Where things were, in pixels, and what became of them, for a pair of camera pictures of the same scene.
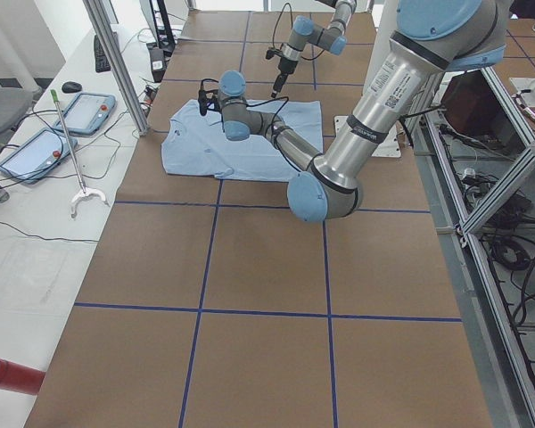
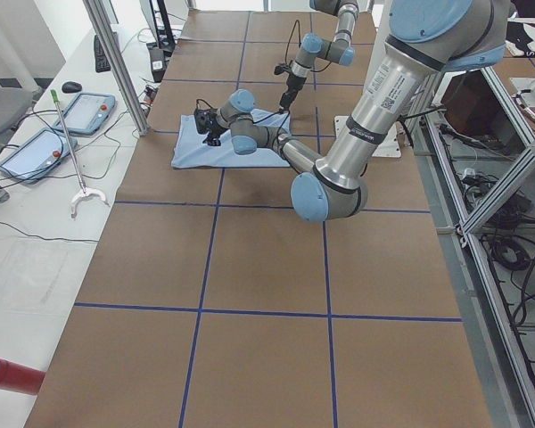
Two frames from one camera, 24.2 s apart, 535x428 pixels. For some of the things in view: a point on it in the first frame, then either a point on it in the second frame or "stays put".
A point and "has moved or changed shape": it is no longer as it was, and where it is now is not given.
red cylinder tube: [0, 373] stays put
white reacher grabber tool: [86, 191] stays put
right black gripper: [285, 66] to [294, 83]
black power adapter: [158, 63] stays put
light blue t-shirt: [195, 144] has moved or changed shape
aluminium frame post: [98, 12] stays put
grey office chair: [2, 109] stays put
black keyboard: [101, 61] stays put
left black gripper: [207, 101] to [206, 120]
